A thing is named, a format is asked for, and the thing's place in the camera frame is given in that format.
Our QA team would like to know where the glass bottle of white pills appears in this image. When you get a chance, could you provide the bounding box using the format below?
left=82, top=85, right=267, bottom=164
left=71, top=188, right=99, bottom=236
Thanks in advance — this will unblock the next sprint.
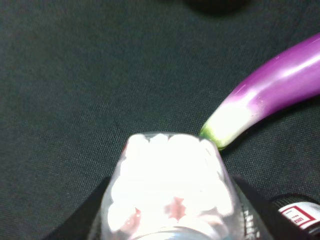
left=87, top=132, right=247, bottom=240

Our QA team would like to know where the black table cloth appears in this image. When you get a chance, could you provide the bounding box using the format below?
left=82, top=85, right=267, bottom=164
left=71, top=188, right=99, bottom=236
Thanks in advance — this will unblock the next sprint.
left=0, top=0, right=320, bottom=240

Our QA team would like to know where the purple toy eggplant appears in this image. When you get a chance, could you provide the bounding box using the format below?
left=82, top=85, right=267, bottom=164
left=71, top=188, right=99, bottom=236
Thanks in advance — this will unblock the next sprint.
left=199, top=34, right=320, bottom=149

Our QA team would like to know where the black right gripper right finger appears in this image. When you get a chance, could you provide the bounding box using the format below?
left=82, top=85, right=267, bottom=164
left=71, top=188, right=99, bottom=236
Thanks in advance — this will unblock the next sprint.
left=232, top=175, right=310, bottom=240

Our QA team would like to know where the black mesh pen holder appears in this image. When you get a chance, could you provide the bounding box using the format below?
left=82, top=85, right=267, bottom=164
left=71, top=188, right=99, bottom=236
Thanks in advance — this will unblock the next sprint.
left=271, top=193, right=320, bottom=240

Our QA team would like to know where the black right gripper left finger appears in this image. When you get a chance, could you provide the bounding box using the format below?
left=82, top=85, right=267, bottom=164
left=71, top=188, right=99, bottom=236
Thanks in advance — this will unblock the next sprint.
left=44, top=176, right=111, bottom=240

